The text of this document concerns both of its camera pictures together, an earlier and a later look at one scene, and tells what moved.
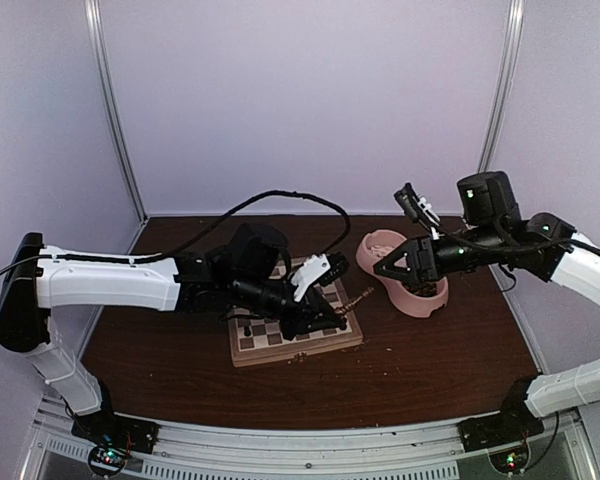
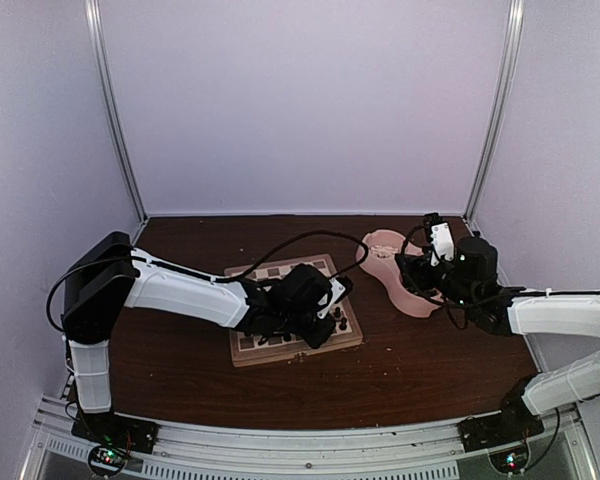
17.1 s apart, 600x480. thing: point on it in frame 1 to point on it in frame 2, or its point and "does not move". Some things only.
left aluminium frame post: [93, 10] does not move
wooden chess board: [256, 338] does not move
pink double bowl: [414, 298] does not move
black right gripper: [422, 260] to [415, 265]
